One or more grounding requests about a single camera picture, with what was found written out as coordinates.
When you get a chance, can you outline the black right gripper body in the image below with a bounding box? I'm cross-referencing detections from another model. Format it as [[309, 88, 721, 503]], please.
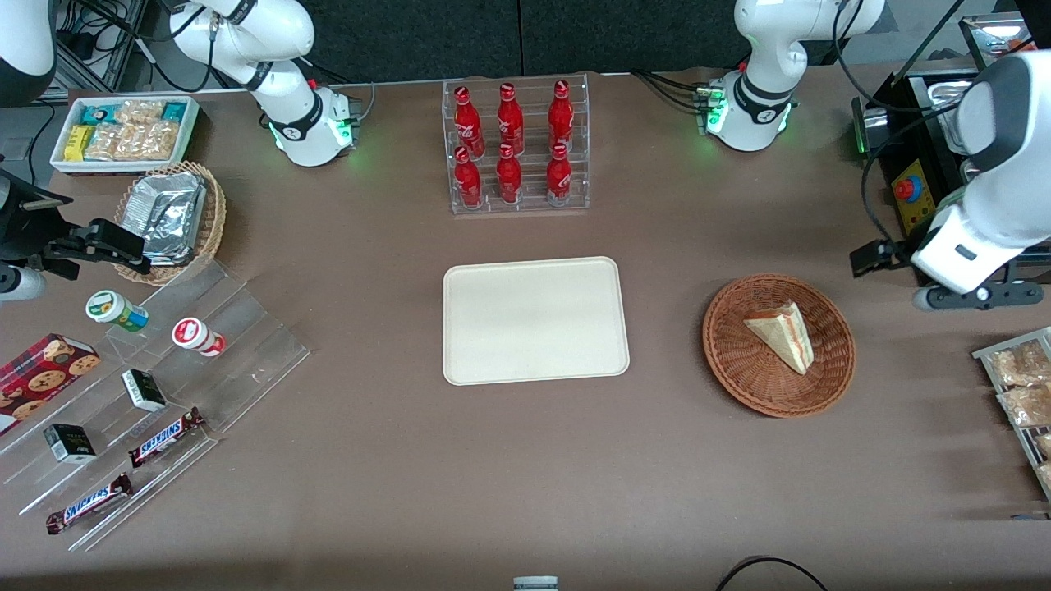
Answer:
[[0, 168, 80, 268]]

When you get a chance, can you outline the triangular sandwich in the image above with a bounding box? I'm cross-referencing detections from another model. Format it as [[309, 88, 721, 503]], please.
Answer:
[[743, 300, 815, 376]]

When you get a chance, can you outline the light tan wicker basket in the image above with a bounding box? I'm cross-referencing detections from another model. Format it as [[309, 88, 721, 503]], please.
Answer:
[[114, 161, 227, 287]]

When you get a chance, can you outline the brown round wicker basket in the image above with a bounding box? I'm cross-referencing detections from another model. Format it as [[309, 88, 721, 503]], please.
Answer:
[[702, 273, 856, 419]]

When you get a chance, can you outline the cream plastic serving tray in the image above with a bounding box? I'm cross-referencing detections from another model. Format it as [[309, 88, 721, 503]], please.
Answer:
[[443, 256, 631, 387]]

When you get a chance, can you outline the black food warmer cabinet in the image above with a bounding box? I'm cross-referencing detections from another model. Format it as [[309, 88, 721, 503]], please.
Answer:
[[850, 11, 1051, 288]]

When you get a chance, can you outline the silver foil package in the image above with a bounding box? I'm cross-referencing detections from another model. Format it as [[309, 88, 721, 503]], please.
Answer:
[[123, 172, 207, 266]]

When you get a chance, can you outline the green lid yogurt cup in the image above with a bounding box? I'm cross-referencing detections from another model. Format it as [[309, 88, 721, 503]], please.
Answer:
[[85, 290, 150, 333]]

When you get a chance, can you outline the clear bag of crackers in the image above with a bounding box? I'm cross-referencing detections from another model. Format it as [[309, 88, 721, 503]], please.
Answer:
[[114, 99, 166, 129], [123, 121, 181, 162], [82, 123, 132, 162]]

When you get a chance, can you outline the grey metal snack rack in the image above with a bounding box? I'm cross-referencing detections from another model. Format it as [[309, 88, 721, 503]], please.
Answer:
[[972, 326, 1051, 502]]

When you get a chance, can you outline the red lid yogurt cup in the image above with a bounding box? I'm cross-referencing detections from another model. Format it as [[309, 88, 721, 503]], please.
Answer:
[[172, 317, 227, 358]]

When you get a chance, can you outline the white rectangular snack bin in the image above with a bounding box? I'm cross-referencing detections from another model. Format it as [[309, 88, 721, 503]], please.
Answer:
[[49, 95, 201, 176]]

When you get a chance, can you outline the red cookie box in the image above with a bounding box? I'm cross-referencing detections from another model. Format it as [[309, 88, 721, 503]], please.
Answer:
[[0, 332, 102, 437]]

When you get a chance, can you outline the small black box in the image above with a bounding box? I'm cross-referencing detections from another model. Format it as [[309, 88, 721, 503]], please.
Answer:
[[121, 369, 168, 414], [43, 423, 98, 465]]

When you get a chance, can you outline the clear acrylic stepped stand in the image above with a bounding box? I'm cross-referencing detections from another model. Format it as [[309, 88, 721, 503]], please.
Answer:
[[0, 258, 312, 552]]

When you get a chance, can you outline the brown Snickers bar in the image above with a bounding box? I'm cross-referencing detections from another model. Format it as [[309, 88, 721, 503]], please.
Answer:
[[127, 407, 207, 470], [45, 473, 135, 536]]

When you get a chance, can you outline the red cola bottle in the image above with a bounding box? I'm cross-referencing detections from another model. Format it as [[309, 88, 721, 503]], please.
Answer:
[[497, 83, 526, 153], [545, 142, 573, 207], [453, 147, 484, 209], [548, 80, 575, 152], [495, 144, 524, 204], [454, 86, 486, 158]]

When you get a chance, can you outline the clear acrylic bottle rack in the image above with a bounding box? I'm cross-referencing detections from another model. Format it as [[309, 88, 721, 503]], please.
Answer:
[[442, 74, 590, 216]]

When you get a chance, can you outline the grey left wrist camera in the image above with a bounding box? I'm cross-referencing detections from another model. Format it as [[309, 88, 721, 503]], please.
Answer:
[[914, 282, 1045, 312]]

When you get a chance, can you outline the aluminium frame post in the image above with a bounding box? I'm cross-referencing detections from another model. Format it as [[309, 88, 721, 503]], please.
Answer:
[[80, 0, 150, 93]]

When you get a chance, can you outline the black cable bundle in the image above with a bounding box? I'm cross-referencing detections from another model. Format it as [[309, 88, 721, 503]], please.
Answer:
[[56, 0, 216, 93]]

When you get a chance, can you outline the black looped table cable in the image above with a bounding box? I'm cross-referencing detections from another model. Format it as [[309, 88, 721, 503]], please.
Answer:
[[714, 556, 831, 591]]

